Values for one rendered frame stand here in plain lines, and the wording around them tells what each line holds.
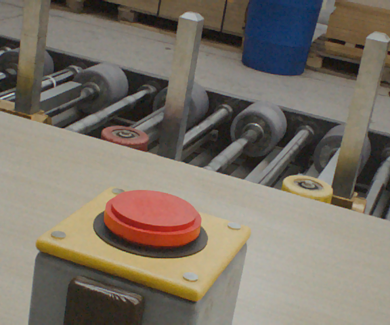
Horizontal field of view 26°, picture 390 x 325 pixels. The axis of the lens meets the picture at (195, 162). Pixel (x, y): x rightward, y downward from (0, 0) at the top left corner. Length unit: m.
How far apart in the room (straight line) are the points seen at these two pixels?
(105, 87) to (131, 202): 1.65
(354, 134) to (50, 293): 1.13
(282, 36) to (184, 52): 4.45
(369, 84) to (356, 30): 4.86
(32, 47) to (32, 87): 0.08
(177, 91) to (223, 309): 1.16
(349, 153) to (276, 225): 0.30
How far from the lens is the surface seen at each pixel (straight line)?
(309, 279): 1.07
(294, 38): 5.95
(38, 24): 1.60
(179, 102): 1.51
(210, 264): 0.34
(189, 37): 1.48
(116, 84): 2.02
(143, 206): 0.35
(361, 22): 6.25
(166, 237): 0.33
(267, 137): 1.90
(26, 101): 1.65
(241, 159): 2.05
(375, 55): 1.41
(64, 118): 2.00
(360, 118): 1.43
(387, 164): 1.85
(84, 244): 0.34
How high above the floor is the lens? 1.37
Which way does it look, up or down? 20 degrees down
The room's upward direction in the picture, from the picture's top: 10 degrees clockwise
